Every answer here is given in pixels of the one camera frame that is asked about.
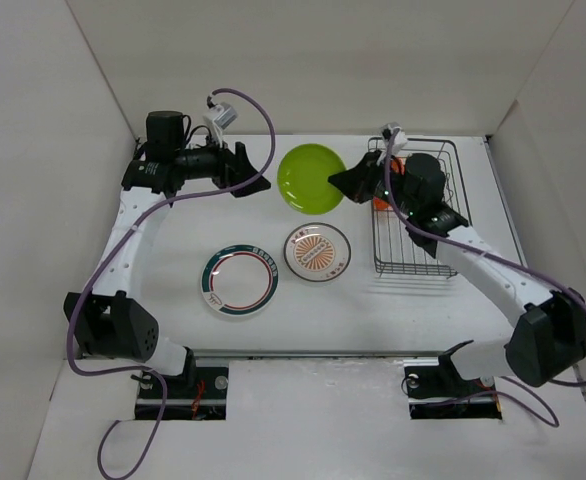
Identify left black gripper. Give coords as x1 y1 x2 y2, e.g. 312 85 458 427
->
175 127 270 198

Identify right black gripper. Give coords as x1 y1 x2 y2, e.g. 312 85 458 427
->
329 149 419 217

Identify orange plastic plate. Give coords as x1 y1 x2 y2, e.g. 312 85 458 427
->
373 157 405 211

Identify green plastic plate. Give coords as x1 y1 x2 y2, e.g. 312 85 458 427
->
277 143 346 215

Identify white plate teal rim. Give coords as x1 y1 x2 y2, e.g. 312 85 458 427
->
199 244 279 317

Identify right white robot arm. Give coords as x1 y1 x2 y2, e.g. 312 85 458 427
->
328 151 586 394

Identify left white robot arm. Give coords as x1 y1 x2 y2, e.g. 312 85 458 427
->
63 103 271 397

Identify white plate orange sunburst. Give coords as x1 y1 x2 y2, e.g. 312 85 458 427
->
283 222 352 283

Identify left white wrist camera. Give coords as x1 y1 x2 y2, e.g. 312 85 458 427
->
203 102 238 147

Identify dark wire dish rack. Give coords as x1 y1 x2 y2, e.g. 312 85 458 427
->
370 137 471 278

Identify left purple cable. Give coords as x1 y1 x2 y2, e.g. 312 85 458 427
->
66 88 277 479

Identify purple cable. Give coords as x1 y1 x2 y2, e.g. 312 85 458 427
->
66 88 277 479
382 128 586 427

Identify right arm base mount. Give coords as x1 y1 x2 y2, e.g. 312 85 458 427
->
401 359 502 420

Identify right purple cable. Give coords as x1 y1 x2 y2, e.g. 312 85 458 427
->
382 128 586 427

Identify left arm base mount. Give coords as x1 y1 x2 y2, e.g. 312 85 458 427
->
132 361 229 421

